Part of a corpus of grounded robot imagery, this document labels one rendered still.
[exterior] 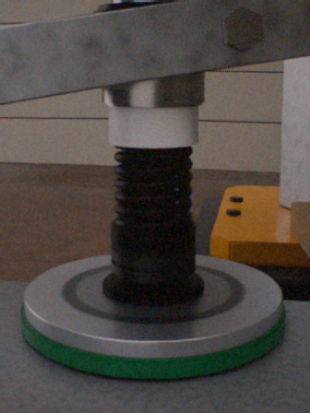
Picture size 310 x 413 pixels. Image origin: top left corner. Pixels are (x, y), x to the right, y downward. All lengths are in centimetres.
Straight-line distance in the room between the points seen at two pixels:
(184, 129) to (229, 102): 599
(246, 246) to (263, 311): 54
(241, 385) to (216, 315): 6
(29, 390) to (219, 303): 16
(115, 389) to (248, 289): 15
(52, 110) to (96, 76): 653
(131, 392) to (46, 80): 22
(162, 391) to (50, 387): 8
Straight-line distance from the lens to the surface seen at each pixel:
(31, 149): 711
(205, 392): 44
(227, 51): 45
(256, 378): 46
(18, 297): 62
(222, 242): 104
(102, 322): 47
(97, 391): 44
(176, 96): 47
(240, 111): 646
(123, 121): 48
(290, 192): 125
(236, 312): 49
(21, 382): 46
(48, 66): 44
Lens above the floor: 105
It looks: 13 degrees down
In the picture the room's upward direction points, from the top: straight up
